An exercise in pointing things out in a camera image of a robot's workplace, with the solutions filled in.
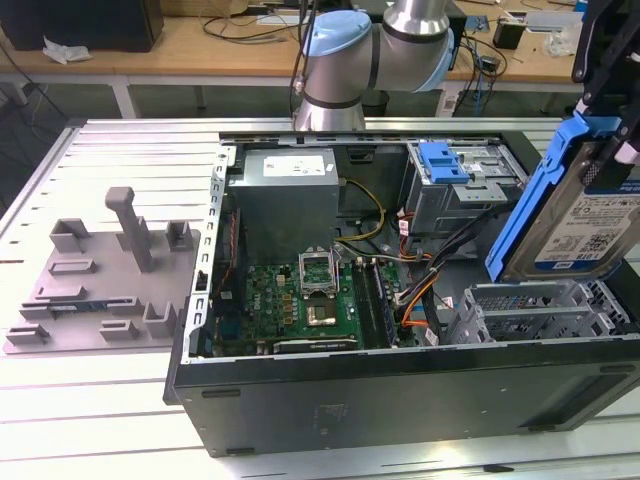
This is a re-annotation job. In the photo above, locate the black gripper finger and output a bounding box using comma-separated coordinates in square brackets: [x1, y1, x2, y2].
[571, 0, 640, 109]
[583, 59, 640, 195]

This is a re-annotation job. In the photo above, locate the hard disk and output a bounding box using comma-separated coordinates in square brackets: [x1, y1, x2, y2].
[484, 109, 640, 286]

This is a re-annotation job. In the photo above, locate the silver disk bay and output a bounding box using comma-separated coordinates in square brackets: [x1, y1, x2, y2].
[446, 279, 617, 347]

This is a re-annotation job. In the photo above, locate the crumpled clear plastic bag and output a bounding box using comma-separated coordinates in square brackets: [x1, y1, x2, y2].
[542, 32, 577, 56]

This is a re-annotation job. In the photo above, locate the flat grey box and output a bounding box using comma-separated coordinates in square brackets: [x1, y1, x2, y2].
[524, 10, 584, 34]

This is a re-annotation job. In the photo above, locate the small black open box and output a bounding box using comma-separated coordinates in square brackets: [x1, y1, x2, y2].
[492, 17, 529, 50]

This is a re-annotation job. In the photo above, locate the black box with blue side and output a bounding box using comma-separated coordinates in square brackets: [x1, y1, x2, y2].
[447, 12, 469, 71]

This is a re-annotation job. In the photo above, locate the blue plastic drive carrier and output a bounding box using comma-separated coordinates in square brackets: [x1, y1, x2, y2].
[418, 142, 472, 185]

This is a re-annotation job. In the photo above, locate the silver drive cage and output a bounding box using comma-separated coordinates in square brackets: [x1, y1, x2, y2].
[402, 141, 531, 254]

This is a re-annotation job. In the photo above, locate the black waste bin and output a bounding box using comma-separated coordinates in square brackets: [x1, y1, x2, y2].
[362, 89, 389, 119]

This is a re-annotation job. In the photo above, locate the black RAM slot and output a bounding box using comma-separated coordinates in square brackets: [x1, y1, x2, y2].
[368, 258, 401, 347]
[351, 258, 385, 350]

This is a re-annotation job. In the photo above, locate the silver power supply unit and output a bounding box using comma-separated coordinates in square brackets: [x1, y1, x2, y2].
[227, 148, 342, 264]

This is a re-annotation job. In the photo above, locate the black open PC case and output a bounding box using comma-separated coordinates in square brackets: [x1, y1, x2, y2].
[163, 128, 640, 459]

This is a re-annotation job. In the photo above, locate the metal socket cover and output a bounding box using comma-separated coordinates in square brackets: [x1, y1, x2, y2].
[297, 247, 342, 300]

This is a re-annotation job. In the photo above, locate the CPU socket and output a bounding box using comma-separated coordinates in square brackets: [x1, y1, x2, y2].
[303, 295, 340, 330]

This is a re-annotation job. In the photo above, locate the black graphics card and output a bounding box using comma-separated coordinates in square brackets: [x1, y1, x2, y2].
[257, 335, 360, 357]

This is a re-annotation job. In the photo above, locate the green motherboard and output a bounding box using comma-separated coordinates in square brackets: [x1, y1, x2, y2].
[212, 259, 419, 357]

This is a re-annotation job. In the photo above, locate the wooden desk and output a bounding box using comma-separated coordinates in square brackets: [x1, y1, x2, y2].
[0, 0, 640, 96]

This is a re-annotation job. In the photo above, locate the large black computer tower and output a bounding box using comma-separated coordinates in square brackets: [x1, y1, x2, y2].
[0, 0, 165, 54]

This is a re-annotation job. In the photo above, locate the crumpled white plastic wrap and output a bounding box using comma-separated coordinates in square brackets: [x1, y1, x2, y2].
[42, 34, 94, 66]

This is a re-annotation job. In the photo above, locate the grey parts rack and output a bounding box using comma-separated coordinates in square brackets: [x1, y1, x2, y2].
[3, 187, 201, 356]

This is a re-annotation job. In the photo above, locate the RAM stick with blue label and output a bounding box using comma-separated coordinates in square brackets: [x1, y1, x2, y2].
[48, 299, 110, 315]

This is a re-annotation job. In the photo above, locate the black cable bundle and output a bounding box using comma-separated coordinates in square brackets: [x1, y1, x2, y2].
[394, 199, 521, 347]

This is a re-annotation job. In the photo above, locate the yellow black wire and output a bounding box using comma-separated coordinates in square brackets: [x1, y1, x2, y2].
[334, 178, 387, 245]

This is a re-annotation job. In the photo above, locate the thin black hanging cable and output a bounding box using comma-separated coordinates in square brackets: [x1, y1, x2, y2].
[291, 0, 322, 110]

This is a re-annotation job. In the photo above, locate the orange wire bundle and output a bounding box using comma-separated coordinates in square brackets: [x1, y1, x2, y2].
[397, 274, 444, 331]

